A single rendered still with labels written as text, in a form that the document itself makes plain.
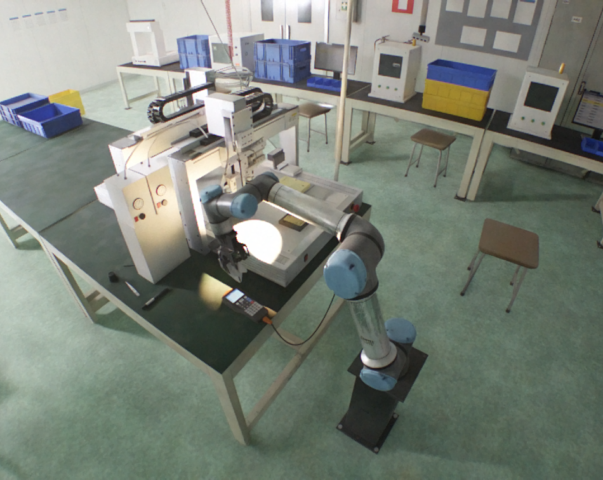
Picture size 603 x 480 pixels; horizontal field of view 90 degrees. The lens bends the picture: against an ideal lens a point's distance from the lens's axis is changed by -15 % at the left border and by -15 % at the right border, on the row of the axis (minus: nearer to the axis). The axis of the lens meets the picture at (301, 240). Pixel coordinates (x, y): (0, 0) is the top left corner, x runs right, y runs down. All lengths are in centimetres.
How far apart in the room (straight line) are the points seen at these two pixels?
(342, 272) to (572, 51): 417
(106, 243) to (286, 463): 139
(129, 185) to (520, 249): 218
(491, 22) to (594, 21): 117
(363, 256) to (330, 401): 122
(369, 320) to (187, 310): 73
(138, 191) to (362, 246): 82
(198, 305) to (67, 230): 99
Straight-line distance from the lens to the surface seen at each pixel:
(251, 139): 146
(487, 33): 516
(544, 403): 238
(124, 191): 131
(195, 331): 135
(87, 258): 187
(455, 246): 306
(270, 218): 162
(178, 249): 158
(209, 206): 111
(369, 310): 99
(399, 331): 124
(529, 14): 512
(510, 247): 242
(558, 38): 470
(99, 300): 255
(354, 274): 87
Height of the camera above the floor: 180
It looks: 39 degrees down
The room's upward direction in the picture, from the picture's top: straight up
